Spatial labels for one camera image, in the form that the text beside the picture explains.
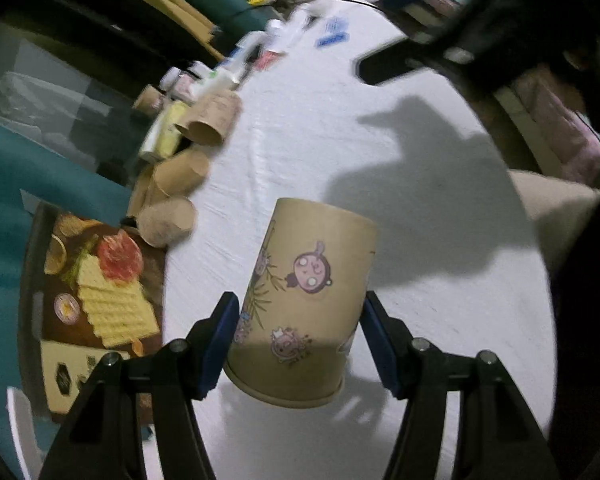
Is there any kraft cup with cartoon stickers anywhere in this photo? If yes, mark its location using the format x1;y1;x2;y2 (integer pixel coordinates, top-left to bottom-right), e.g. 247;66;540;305
224;197;377;408

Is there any brown cracker box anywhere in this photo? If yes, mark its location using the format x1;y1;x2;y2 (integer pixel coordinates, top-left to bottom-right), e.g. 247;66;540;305
17;203;166;422

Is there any lying kraft cup nearest box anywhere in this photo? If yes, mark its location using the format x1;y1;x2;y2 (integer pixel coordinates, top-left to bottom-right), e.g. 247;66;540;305
136;197;197;248

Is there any teal curtain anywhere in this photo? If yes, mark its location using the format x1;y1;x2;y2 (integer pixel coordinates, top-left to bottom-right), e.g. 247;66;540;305
0;125;131;479

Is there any yellow food package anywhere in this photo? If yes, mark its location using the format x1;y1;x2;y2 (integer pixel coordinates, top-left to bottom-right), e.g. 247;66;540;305
138;101;189;164

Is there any lying printed kraft cup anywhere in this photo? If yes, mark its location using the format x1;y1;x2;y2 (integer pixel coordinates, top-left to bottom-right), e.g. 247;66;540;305
174;90;242;146

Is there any upright kraft cup at back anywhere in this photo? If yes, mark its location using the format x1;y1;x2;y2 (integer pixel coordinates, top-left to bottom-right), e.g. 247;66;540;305
132;84;166;117

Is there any blue card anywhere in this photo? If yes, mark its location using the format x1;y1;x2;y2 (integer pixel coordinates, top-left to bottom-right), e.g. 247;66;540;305
315;16;349;49

